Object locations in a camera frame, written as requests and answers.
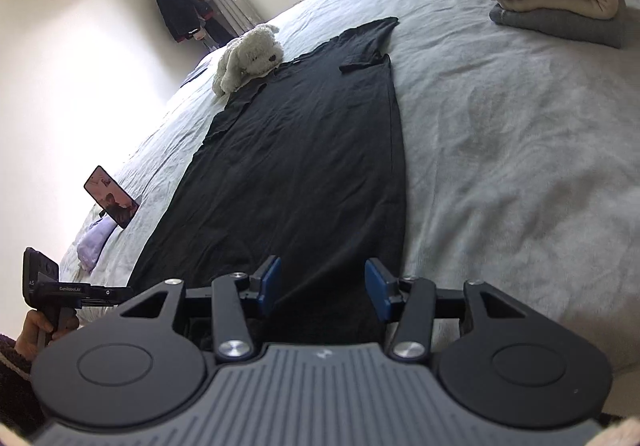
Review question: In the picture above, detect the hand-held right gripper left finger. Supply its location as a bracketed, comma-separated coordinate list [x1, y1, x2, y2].
[120, 256, 282, 362]

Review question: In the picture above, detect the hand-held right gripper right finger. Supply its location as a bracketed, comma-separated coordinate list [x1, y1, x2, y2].
[365, 258, 531, 362]

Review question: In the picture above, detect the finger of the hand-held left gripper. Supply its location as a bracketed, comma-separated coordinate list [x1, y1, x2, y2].
[92, 286, 132, 309]

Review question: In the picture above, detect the black t-shirt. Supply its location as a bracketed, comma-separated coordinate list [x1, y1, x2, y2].
[127, 16, 407, 347]

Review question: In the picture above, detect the person's left forearm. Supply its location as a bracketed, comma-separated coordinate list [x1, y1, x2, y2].
[0, 333, 46, 432]

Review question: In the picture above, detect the person's left hand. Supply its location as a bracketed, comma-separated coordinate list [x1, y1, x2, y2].
[15, 311, 80, 359]

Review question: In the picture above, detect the purple cloth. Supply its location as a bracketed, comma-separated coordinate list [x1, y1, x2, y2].
[75, 216, 117, 274]

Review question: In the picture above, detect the smartphone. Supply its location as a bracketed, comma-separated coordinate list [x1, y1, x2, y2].
[83, 166, 141, 229]

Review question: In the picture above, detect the dark flat tablet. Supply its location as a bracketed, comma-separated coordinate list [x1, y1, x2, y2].
[180, 60, 211, 88]

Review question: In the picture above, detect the white plush dog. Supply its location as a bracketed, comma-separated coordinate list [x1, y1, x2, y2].
[212, 24, 283, 96]

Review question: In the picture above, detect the dark hanging jacket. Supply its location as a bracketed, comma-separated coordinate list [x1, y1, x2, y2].
[152, 0, 213, 44]

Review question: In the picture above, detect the grey knit folded sweater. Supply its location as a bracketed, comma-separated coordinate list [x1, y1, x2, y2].
[489, 0, 633, 49]

